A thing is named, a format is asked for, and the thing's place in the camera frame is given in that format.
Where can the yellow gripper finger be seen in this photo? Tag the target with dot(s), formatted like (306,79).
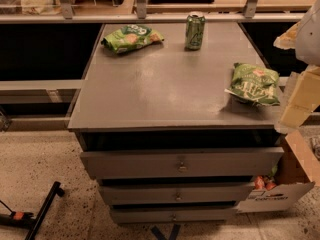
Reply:
(304,99)
(287,40)

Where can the green jalapeno chip bag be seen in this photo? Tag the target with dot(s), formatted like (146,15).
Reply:
(254,84)

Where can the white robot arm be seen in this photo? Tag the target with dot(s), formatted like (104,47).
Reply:
(307,48)

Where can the green soda can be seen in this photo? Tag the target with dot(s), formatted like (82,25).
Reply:
(194,30)

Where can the green chip bag with crackers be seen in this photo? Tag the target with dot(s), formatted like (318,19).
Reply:
(131,37)

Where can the cardboard box with snacks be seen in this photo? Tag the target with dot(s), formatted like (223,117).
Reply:
(297,172)

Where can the top grey drawer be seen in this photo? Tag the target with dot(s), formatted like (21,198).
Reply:
(135,164)

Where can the grey drawer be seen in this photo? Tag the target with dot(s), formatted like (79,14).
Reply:
(175,193)
(170,215)
(135,164)

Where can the red snack packs in box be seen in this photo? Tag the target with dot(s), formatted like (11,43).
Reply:
(261,183)

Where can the grey drawer cabinet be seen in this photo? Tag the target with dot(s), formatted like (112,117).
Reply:
(165,97)

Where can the middle grey drawer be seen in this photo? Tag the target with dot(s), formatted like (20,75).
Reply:
(175,193)

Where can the bottom grey drawer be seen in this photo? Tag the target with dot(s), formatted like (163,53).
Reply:
(170,215)

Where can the black stand with orange clamp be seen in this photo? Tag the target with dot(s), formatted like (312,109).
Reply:
(28,220)

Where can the metal shelf rail frame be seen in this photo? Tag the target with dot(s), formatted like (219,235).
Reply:
(96,11)

